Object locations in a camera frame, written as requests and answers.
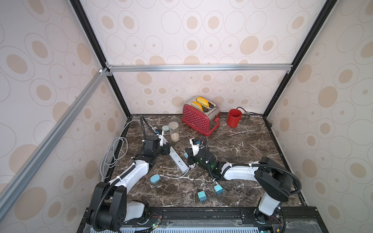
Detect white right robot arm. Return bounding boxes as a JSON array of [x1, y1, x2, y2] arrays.
[[184, 146, 302, 216]]

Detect teal charger with black cable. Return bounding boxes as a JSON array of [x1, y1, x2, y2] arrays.
[[193, 173, 223, 203]]

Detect yellow toast slice front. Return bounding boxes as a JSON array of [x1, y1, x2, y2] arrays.
[[190, 102, 204, 111]]

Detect clear jar with rice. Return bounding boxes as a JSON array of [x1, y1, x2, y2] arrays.
[[169, 121, 180, 142]]

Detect teal charger with white cable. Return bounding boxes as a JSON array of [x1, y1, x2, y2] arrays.
[[159, 164, 223, 194]]

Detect toaster black power cord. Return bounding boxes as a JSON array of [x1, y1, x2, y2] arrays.
[[235, 106, 263, 120]]

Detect white power strip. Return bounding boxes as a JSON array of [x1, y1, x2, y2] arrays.
[[152, 127, 189, 173]]

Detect blue earbud case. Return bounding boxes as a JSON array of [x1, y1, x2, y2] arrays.
[[150, 174, 160, 183]]

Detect grey power strip cord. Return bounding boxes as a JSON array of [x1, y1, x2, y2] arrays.
[[99, 117, 155, 183]]

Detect red plastic cup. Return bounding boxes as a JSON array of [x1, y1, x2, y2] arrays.
[[227, 109, 242, 128]]

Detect mint green earbud case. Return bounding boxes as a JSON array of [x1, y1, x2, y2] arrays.
[[162, 125, 170, 132]]

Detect yellow toast slice back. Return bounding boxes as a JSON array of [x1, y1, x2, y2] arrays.
[[196, 97, 209, 108]]

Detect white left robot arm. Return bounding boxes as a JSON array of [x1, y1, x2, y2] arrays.
[[86, 135, 171, 232]]

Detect yellow toast slice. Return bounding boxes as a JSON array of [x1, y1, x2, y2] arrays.
[[196, 97, 209, 108], [190, 102, 204, 111]]

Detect red polka dot toaster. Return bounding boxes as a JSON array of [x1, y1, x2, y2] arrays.
[[182, 96, 221, 136]]

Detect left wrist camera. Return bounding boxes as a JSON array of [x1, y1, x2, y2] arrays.
[[155, 130, 165, 146]]

